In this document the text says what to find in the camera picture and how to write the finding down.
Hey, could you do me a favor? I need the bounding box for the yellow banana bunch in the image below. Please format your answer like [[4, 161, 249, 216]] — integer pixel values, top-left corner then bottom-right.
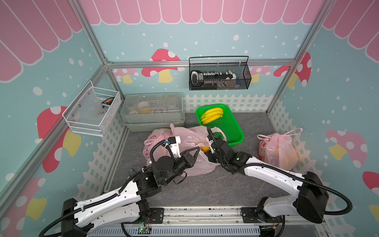
[[200, 107, 224, 125], [200, 147, 211, 153]]

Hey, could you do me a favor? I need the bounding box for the pink plastic bag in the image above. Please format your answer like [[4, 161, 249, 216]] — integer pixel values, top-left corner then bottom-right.
[[143, 128, 172, 166], [257, 128, 303, 171]]

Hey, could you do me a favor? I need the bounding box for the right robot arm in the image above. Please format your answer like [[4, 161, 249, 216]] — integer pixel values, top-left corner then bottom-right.
[[205, 137, 353, 224]]

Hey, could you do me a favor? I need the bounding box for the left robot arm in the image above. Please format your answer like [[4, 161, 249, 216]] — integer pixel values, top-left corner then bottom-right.
[[39, 137, 200, 237]]

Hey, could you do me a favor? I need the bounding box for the green plastic basket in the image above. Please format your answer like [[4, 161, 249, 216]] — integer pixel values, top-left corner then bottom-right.
[[195, 104, 245, 147]]

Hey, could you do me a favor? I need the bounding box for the pink plastic bags pile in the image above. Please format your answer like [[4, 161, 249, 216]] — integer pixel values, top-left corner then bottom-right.
[[143, 123, 227, 177]]

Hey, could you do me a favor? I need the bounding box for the clear plastic storage box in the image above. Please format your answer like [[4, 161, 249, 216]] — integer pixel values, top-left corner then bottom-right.
[[120, 92, 185, 132]]

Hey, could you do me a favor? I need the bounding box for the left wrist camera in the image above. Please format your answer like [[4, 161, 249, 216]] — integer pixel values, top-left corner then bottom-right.
[[167, 136, 181, 158]]

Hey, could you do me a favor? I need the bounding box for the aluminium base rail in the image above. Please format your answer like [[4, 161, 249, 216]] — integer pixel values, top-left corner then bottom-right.
[[88, 204, 332, 237]]

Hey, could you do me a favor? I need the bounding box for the black wire mesh basket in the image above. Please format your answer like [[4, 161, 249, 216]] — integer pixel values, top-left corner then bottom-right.
[[188, 56, 252, 90]]

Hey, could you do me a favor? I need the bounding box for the white wire mesh basket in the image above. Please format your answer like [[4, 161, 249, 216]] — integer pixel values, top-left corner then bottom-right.
[[62, 82, 121, 137]]

